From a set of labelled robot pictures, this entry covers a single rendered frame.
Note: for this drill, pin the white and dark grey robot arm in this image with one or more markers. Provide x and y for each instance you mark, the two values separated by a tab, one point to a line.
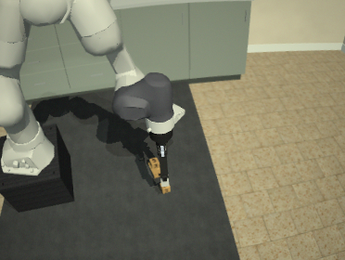
137	96

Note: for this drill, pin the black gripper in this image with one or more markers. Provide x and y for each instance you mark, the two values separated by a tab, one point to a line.
162	150

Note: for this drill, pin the yellow cube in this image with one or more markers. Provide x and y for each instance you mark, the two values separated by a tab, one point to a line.
165	189
154	162

